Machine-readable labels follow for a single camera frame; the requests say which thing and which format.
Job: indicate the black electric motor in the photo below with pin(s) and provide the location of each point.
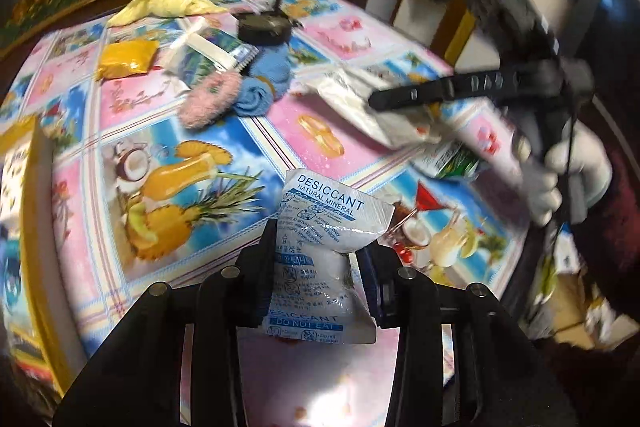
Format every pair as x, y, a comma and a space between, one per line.
265, 24

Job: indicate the yellow taped cardboard box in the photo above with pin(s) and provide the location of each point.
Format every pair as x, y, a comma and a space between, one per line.
25, 217

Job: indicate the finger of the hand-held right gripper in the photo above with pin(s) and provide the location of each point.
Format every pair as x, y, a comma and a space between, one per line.
425, 92

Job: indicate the white desiccant packet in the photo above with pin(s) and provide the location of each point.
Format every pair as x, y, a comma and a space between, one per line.
320, 252

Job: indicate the white striped plastic bag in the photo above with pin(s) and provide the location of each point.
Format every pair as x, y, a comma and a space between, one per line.
350, 92

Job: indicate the orange padded envelope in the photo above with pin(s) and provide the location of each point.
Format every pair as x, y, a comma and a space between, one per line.
125, 59

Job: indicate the pale yellow towel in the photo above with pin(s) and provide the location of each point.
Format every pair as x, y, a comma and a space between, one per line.
165, 4

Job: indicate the pink fuzzy sock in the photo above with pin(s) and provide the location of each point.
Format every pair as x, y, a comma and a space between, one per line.
212, 99

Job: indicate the blue towel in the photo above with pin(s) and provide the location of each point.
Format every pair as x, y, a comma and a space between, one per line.
265, 82

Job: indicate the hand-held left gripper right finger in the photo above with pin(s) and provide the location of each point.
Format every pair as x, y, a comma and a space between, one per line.
375, 292

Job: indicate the person's right hand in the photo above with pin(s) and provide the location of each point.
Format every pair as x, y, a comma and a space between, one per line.
595, 172

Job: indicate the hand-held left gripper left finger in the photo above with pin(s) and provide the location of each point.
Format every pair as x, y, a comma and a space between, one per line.
252, 277

